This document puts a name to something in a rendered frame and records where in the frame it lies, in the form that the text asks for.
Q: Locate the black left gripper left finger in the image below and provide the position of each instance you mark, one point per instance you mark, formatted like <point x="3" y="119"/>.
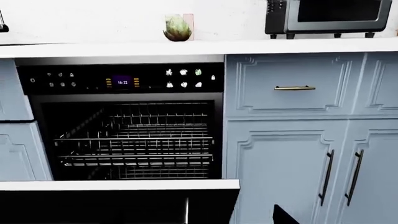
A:
<point x="183" y="212"/>

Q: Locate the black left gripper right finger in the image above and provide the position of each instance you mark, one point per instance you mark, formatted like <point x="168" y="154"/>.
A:
<point x="281" y="217"/>

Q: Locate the blue cabinet door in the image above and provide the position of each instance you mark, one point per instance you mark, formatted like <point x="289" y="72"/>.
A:
<point x="379" y="172"/>
<point x="280" y="168"/>
<point x="18" y="154"/>

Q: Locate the black dishwasher door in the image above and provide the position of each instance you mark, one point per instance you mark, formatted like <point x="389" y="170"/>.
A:
<point x="93" y="205"/>

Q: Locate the black built-in dishwasher body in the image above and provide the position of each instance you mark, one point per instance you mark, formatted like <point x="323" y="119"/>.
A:
<point x="81" y="81"/>

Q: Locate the black toaster oven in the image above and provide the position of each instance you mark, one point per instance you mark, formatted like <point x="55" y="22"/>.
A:
<point x="280" y="18"/>

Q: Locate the black countertop appliance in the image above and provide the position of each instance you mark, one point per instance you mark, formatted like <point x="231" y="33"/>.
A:
<point x="3" y="28"/>

